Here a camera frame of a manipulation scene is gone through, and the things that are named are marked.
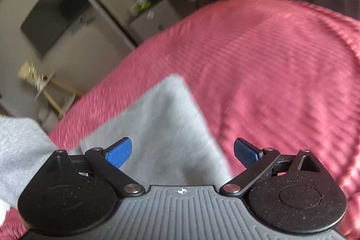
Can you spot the small blue green object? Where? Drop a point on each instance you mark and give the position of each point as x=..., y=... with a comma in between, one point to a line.
x=140, y=1

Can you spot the grey sweat pants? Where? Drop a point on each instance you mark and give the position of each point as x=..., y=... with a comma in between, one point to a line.
x=168, y=122

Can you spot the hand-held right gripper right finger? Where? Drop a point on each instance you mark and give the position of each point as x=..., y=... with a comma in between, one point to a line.
x=247, y=152

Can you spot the pink ribbed blanket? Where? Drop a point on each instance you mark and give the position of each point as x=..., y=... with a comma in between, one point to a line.
x=281, y=74

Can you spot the yellow-legged tiered side table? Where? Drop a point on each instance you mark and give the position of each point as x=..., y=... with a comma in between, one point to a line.
x=67, y=88

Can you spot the black wall television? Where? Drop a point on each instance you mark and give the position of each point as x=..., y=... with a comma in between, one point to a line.
x=53, y=15

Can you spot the white drawer cabinet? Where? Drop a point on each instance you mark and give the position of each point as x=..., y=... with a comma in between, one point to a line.
x=157, y=20

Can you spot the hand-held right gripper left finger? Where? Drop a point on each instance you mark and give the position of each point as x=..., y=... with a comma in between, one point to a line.
x=119, y=152

